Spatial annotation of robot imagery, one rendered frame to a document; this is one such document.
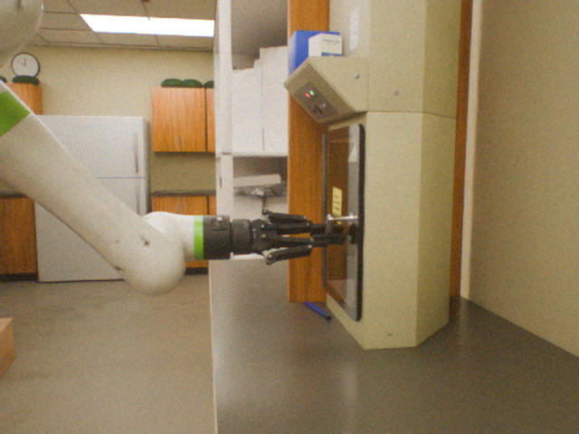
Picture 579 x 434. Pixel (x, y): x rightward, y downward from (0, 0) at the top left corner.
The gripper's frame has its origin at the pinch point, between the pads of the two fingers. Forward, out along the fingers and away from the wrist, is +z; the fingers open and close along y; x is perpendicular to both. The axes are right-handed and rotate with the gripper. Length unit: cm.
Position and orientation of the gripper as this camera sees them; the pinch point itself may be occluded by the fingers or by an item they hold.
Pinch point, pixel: (327, 234)
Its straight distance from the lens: 109.4
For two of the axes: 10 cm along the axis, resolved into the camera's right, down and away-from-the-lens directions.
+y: -1.1, -7.9, 6.1
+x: -1.1, 6.2, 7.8
